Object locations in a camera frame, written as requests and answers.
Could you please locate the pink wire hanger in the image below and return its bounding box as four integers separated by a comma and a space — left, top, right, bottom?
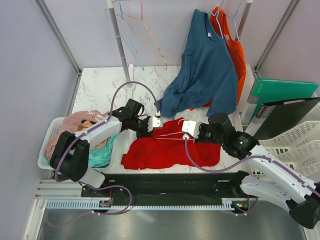
153, 118, 185, 140
123, 0, 168, 71

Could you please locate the red t shirt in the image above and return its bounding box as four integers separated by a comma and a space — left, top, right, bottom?
121, 130, 221, 170

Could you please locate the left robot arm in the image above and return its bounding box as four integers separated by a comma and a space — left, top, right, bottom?
49, 99, 154, 197

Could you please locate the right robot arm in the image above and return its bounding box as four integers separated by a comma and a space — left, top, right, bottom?
182, 113, 320, 229

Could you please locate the mint green t shirt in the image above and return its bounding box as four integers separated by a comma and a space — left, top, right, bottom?
42, 133, 119, 168

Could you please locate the blue t shirt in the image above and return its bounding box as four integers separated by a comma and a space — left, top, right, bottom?
158, 9, 238, 118

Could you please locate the pink printed t shirt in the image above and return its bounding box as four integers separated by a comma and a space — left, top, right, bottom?
43, 110, 109, 160

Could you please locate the orange t shirt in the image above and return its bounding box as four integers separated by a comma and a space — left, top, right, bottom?
209, 6, 247, 105

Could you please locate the blue hanger holding shirts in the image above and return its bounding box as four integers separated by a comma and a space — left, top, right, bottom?
205, 0, 243, 42

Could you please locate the green binder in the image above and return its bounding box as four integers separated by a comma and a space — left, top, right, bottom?
247, 77, 319, 104

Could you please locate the black binder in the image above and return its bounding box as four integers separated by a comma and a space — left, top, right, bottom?
245, 97, 320, 140

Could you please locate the white plastic laundry basket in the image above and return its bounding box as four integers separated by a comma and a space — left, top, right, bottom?
37, 117, 105, 170

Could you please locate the white slotted tray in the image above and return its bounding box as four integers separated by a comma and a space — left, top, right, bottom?
259, 120, 320, 177

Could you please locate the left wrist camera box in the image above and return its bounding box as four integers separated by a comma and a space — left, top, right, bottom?
148, 116, 164, 131

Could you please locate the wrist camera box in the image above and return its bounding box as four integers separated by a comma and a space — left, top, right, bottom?
148, 116, 164, 131
182, 120, 201, 139

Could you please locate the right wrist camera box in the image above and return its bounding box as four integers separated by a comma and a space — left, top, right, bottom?
182, 120, 201, 139

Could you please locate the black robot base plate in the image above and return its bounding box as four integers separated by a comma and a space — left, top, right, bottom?
81, 170, 249, 206

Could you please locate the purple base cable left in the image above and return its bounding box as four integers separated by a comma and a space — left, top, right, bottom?
43, 184, 133, 228

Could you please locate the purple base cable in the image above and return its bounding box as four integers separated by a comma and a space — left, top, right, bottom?
229, 197, 259, 217
43, 184, 133, 228

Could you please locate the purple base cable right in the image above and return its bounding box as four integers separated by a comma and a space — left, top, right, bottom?
229, 197, 259, 217

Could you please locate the white cable duct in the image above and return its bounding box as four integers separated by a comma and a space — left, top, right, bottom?
46, 199, 235, 211

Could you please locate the light blue wire hanger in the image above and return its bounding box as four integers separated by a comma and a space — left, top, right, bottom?
104, 0, 145, 71

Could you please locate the aluminium frame post left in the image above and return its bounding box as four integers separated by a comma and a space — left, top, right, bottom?
34, 0, 82, 76

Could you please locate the aluminium frame post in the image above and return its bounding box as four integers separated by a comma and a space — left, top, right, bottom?
34, 0, 82, 76
253, 0, 301, 77

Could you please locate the aluminium frame post right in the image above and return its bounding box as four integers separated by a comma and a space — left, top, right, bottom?
253, 0, 301, 77

